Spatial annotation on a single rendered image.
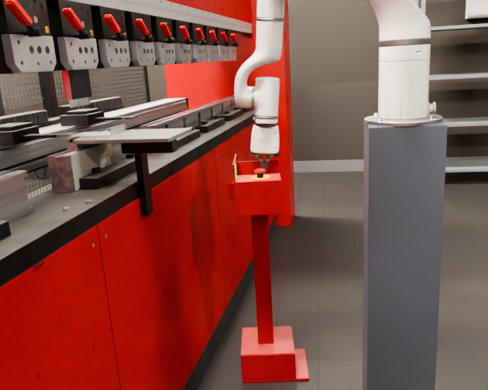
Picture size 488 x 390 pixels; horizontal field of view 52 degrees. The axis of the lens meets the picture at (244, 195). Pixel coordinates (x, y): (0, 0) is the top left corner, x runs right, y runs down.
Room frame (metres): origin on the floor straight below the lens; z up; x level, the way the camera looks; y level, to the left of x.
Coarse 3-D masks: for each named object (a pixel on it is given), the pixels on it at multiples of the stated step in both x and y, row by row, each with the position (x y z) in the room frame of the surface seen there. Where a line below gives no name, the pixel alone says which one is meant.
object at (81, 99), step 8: (64, 72) 1.32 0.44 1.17; (72, 72) 1.34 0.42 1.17; (80, 72) 1.37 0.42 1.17; (88, 72) 1.42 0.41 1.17; (64, 80) 1.32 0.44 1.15; (72, 80) 1.33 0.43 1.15; (80, 80) 1.37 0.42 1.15; (88, 80) 1.41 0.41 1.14; (64, 88) 1.32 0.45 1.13; (72, 88) 1.33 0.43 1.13; (80, 88) 1.36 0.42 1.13; (88, 88) 1.41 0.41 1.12; (72, 96) 1.32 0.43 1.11; (80, 96) 1.36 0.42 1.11; (88, 96) 1.40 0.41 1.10; (72, 104) 1.33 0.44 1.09; (80, 104) 1.37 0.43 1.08
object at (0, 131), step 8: (0, 128) 1.38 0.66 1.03; (8, 128) 1.38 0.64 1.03; (16, 128) 1.40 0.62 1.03; (24, 128) 1.42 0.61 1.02; (32, 128) 1.45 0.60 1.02; (0, 136) 1.37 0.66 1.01; (8, 136) 1.37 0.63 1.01; (16, 136) 1.38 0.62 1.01; (24, 136) 1.40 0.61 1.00; (32, 136) 1.40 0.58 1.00; (40, 136) 1.39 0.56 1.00; (48, 136) 1.39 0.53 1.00; (56, 136) 1.38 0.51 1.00; (64, 136) 1.37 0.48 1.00; (0, 144) 1.37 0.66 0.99; (8, 144) 1.37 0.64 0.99; (16, 144) 1.37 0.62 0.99
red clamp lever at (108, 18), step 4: (104, 16) 1.44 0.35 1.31; (108, 16) 1.43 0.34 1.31; (112, 16) 1.44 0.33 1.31; (108, 20) 1.44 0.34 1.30; (112, 20) 1.44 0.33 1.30; (108, 24) 1.45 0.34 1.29; (112, 24) 1.45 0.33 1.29; (116, 24) 1.46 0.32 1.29; (112, 28) 1.46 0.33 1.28; (116, 28) 1.46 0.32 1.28; (116, 32) 1.47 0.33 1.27; (120, 32) 1.49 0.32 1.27; (112, 36) 1.50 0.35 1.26; (116, 36) 1.49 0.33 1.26; (120, 36) 1.49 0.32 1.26; (124, 36) 1.49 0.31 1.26; (116, 40) 1.50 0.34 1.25; (120, 40) 1.49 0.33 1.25; (124, 40) 1.49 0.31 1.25
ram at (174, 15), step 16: (80, 0) 1.36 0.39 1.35; (96, 0) 1.45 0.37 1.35; (112, 0) 1.54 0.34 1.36; (176, 0) 2.07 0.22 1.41; (192, 0) 2.27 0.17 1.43; (208, 0) 2.51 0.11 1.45; (224, 0) 2.79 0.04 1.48; (240, 0) 3.16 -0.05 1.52; (160, 16) 1.89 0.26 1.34; (176, 16) 2.05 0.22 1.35; (192, 16) 2.25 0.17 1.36; (240, 16) 3.14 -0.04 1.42; (240, 32) 3.29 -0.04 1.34
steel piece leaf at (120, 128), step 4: (124, 124) 1.40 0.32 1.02; (112, 128) 1.33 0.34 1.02; (116, 128) 1.35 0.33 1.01; (120, 128) 1.37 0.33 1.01; (124, 128) 1.40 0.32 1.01; (92, 132) 1.40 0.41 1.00; (96, 132) 1.40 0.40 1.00; (100, 132) 1.39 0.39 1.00; (104, 132) 1.39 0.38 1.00; (108, 132) 1.38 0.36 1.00; (112, 132) 1.33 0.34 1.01; (116, 132) 1.35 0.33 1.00; (120, 132) 1.37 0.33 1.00; (80, 136) 1.34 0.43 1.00; (84, 136) 1.34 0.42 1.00; (88, 136) 1.34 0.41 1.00; (92, 136) 1.33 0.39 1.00
